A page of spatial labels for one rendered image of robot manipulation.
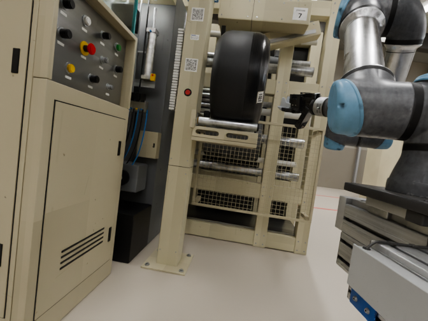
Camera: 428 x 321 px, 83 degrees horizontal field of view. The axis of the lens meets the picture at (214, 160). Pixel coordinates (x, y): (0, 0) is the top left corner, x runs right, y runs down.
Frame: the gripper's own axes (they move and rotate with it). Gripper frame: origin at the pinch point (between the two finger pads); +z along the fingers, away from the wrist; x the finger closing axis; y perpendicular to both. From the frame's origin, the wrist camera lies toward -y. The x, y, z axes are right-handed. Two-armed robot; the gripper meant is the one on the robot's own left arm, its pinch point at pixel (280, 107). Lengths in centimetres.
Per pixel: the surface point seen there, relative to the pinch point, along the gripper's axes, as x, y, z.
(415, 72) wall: -851, -35, 246
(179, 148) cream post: 34, -22, 47
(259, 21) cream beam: -39, 48, 55
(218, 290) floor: 41, -92, 4
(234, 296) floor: 37, -92, -3
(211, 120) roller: 19.8, -6.2, 31.9
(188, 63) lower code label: 18, 25, 54
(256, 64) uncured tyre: 2.0, 20.8, 13.9
